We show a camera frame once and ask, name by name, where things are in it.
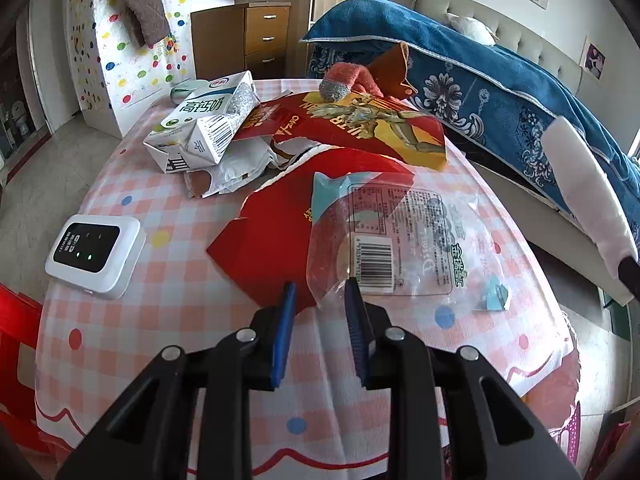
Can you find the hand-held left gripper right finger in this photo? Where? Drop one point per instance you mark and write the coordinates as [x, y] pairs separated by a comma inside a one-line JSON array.
[[356, 330]]

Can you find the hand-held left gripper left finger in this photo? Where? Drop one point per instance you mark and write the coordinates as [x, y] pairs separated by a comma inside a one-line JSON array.
[[285, 330]]

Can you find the clear plastic wrapper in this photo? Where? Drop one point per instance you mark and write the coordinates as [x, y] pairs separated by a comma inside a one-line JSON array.
[[425, 260]]

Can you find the coral knitted sock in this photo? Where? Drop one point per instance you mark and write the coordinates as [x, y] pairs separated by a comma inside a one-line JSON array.
[[350, 77]]

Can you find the person's right forearm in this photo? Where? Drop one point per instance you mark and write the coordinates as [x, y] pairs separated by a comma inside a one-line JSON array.
[[585, 185]]

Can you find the green board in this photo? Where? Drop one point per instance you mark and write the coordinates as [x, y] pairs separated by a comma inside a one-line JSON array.
[[617, 315]]

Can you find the torn red paper bag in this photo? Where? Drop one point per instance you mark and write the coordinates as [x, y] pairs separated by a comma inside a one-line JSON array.
[[270, 230]]

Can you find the small teal wrapper scrap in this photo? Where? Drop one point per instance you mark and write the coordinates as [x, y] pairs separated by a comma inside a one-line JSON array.
[[495, 295]]

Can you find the crumpled white paper packaging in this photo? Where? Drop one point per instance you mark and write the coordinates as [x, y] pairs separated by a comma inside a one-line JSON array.
[[235, 170]]

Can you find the white portable router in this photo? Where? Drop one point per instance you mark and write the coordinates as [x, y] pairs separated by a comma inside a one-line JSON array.
[[110, 260]]

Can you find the red yellow printed paper piece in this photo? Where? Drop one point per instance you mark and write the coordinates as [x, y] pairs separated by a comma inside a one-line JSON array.
[[380, 120]]

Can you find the white green milk carton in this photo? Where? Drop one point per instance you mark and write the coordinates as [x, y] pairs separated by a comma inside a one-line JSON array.
[[200, 110]]

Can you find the blue patterned blanket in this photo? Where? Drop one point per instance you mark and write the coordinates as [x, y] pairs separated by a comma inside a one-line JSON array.
[[475, 80]]

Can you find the beige upholstered bed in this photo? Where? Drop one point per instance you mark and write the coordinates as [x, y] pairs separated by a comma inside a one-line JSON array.
[[525, 35]]

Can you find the red plastic stool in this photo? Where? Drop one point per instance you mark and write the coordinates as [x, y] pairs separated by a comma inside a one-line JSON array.
[[20, 340]]

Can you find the white pillow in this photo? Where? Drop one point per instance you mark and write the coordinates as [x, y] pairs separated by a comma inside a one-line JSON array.
[[472, 27]]

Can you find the wooden drawer cabinet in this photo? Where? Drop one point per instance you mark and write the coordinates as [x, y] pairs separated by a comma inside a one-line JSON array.
[[265, 25]]

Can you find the polka dot white cabinet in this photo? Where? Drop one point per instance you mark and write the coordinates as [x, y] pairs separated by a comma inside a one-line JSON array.
[[125, 60]]

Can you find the brown grey coat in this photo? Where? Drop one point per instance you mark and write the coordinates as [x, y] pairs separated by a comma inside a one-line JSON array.
[[145, 10]]

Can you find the small wall photo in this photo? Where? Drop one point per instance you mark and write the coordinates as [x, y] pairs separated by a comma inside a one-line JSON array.
[[594, 57]]

